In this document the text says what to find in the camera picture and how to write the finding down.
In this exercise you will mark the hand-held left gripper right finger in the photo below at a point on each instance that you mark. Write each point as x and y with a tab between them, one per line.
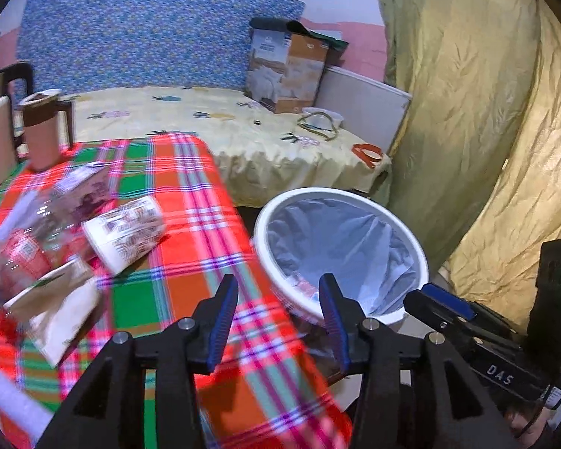
332	322

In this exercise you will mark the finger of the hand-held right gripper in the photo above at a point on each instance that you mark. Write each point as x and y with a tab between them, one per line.
444	301

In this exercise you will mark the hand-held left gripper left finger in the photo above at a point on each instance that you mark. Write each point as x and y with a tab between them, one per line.
224	318

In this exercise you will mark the translucent bin liner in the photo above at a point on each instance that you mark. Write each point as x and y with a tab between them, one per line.
336	243

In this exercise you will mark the white round bin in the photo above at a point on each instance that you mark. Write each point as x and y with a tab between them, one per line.
260	238

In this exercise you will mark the person's right hand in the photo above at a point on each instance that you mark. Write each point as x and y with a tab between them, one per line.
530	430

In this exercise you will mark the plaid tablecloth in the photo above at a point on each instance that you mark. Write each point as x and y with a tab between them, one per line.
191	252

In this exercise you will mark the printed paper cup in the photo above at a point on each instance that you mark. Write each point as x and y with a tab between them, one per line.
121	234

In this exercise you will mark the crumpled paper wrapper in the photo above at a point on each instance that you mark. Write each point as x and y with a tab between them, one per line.
60	308

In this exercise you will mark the clear plastic wrapper packets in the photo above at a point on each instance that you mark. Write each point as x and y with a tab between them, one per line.
75	196

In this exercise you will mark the yellow curtain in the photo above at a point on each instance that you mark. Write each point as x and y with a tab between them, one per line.
472	103

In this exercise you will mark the red packet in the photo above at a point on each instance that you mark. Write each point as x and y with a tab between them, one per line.
23	257

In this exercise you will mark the white board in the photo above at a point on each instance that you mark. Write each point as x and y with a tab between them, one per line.
360	103

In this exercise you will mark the white foam net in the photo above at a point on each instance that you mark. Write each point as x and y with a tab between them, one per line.
9	397

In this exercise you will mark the printed cardboard box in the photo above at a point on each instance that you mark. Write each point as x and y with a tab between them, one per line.
285	70

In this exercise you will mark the dark cloth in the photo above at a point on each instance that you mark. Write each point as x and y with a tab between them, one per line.
322	37

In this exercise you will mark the blue floral headboard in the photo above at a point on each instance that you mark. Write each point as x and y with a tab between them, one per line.
145	32

